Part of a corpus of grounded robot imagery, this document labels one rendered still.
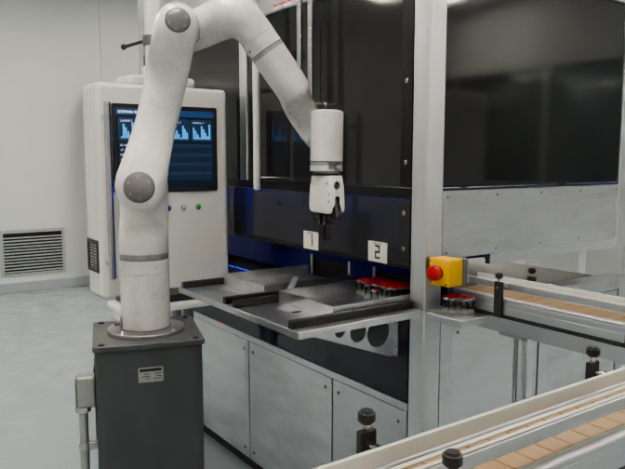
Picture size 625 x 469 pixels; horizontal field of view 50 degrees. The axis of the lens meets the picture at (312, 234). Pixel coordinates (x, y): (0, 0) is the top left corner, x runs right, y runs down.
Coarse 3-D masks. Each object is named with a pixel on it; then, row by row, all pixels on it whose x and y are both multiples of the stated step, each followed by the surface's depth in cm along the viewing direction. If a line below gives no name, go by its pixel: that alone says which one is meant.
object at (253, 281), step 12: (228, 276) 215; (240, 276) 221; (252, 276) 224; (264, 276) 227; (276, 276) 230; (288, 276) 231; (300, 276) 231; (312, 276) 231; (336, 276) 212; (348, 276) 215; (240, 288) 209; (252, 288) 203; (264, 288) 197; (276, 288) 200
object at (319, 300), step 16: (288, 288) 192; (304, 288) 195; (320, 288) 198; (336, 288) 202; (352, 288) 206; (288, 304) 186; (304, 304) 180; (320, 304) 174; (336, 304) 186; (352, 304) 173; (368, 304) 176
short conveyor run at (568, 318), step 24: (456, 288) 184; (480, 288) 185; (504, 288) 173; (528, 288) 167; (552, 288) 169; (480, 312) 177; (504, 312) 171; (528, 312) 164; (552, 312) 159; (576, 312) 156; (600, 312) 157; (624, 312) 146; (528, 336) 165; (552, 336) 159; (576, 336) 154; (600, 336) 149; (624, 336) 144; (624, 360) 145
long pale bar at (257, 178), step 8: (256, 0) 228; (256, 72) 230; (256, 80) 231; (256, 88) 231; (256, 96) 231; (256, 104) 232; (256, 112) 232; (256, 120) 232; (256, 128) 233; (256, 136) 233; (256, 144) 233; (256, 152) 233; (256, 160) 234; (256, 168) 234; (256, 176) 234; (264, 176) 237; (272, 176) 239; (256, 184) 235
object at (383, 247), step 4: (368, 240) 196; (368, 244) 196; (372, 244) 195; (376, 244) 194; (380, 244) 192; (384, 244) 191; (368, 248) 197; (372, 248) 195; (376, 248) 194; (380, 248) 192; (384, 248) 191; (368, 252) 197; (372, 252) 195; (380, 252) 192; (384, 252) 191; (368, 256) 197; (372, 256) 195; (376, 256) 194; (380, 256) 192; (384, 256) 191; (368, 260) 197; (372, 260) 195; (376, 260) 194; (380, 260) 192; (384, 260) 191
